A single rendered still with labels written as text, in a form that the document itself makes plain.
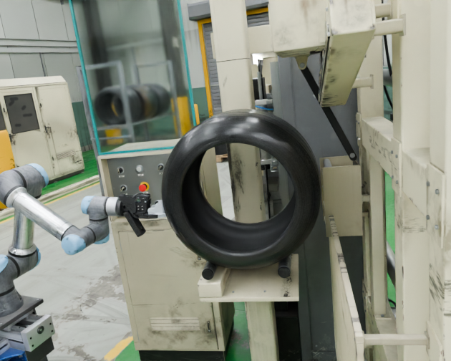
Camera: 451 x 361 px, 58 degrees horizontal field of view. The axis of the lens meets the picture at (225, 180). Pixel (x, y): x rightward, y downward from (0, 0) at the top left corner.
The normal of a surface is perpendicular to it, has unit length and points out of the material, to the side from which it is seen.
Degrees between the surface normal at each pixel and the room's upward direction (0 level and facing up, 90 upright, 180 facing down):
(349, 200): 90
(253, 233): 80
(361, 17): 72
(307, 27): 90
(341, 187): 90
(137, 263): 90
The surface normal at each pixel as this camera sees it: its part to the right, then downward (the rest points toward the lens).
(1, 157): 0.91, 0.00
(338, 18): -0.19, -0.05
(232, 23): -0.17, 0.26
